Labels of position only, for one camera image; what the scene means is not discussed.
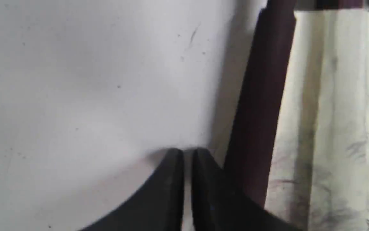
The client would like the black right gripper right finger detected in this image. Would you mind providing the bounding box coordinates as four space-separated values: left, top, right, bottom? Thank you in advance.
191 148 297 231

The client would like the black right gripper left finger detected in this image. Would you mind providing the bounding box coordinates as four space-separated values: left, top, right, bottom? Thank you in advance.
84 148 184 231

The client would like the painted folding paper fan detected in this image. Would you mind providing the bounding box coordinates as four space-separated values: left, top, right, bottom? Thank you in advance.
211 0 369 231

